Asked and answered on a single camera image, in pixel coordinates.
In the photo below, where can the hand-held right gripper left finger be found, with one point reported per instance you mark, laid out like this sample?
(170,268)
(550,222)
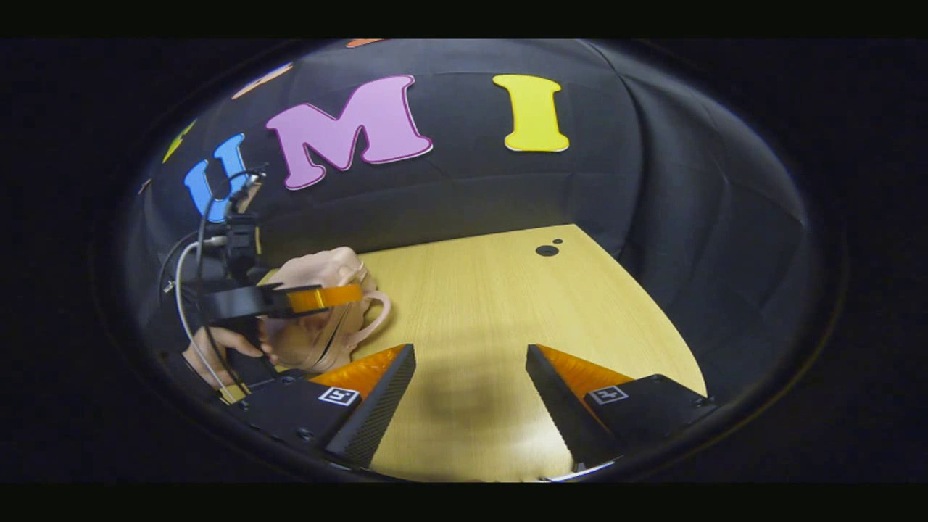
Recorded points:
(380,406)

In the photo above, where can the beige suitcase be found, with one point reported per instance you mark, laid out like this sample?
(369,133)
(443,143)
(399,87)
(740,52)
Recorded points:
(326,272)

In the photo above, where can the black backdrop cloth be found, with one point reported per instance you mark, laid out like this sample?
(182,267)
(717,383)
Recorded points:
(507,188)

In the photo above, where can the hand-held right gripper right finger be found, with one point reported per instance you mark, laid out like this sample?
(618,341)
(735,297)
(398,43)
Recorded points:
(558,406)

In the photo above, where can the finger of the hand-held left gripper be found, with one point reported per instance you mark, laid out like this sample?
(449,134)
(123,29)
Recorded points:
(239,303)

